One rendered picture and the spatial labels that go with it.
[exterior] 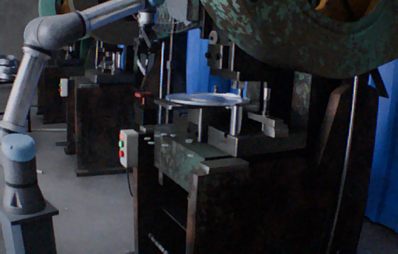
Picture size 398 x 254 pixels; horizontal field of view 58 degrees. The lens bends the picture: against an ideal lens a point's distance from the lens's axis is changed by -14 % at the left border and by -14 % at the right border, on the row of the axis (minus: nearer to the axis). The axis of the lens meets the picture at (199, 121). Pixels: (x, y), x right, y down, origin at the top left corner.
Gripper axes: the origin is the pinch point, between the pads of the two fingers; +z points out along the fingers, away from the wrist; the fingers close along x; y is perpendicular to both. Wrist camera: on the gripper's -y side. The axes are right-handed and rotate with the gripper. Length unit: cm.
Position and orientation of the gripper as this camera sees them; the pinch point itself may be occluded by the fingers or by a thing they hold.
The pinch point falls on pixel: (146, 71)
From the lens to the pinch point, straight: 166.0
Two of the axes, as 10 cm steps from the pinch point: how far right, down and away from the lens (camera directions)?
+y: -4.8, -2.1, 8.5
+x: -8.8, 0.5, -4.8
